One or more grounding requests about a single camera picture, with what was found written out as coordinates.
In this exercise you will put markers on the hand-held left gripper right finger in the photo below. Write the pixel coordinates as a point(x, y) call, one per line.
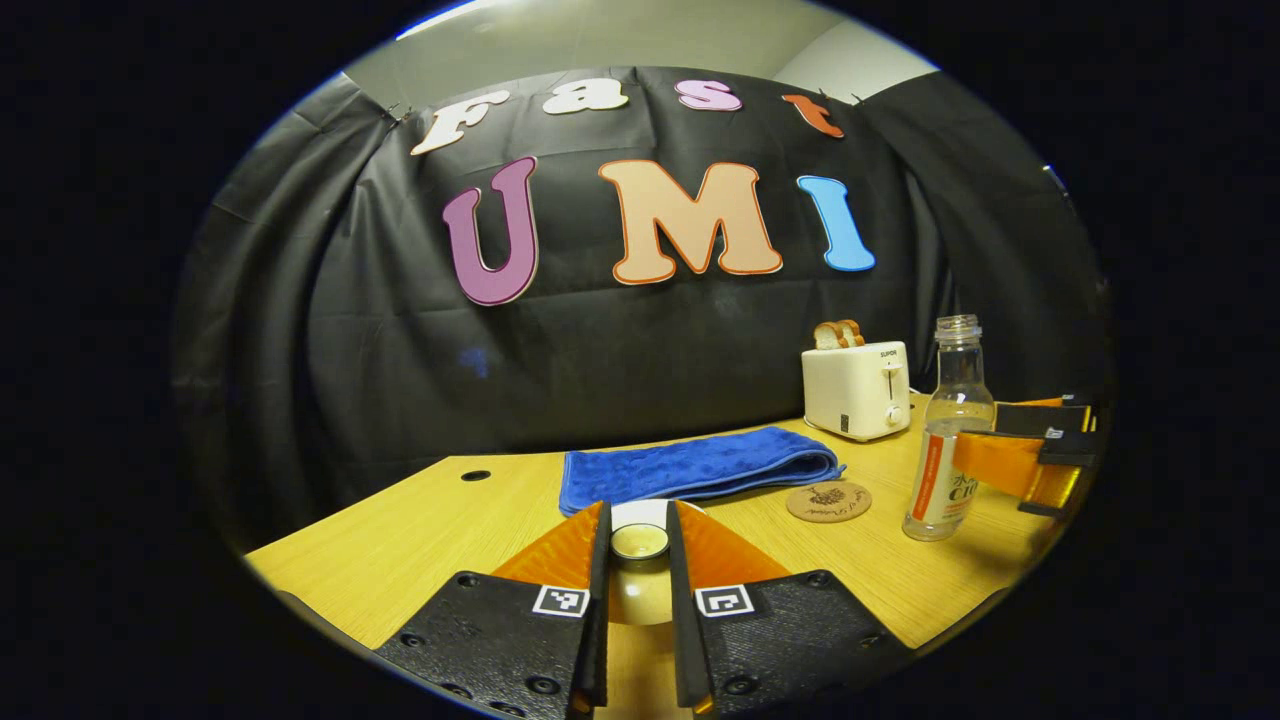
point(680, 620)

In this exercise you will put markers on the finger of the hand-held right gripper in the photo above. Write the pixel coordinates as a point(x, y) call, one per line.
point(1010, 465)
point(1040, 418)

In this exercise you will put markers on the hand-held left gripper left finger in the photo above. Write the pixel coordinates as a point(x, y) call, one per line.
point(600, 620)

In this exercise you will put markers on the cream teacup lid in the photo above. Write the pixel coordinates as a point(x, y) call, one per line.
point(640, 590)

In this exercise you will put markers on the clear water bottle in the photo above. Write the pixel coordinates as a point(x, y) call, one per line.
point(958, 390)

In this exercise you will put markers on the cream teacup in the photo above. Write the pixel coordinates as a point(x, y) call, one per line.
point(640, 512)

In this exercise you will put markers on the round cork coaster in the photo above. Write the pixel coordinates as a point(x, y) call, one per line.
point(830, 500)

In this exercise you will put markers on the blue folded towel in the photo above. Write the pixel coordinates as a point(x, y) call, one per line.
point(690, 465)

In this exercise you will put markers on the white toaster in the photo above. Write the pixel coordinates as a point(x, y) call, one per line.
point(850, 390)

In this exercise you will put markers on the toast slice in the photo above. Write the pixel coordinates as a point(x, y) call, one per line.
point(826, 337)
point(852, 332)

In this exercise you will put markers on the black backdrop cloth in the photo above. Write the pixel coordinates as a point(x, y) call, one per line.
point(400, 350)

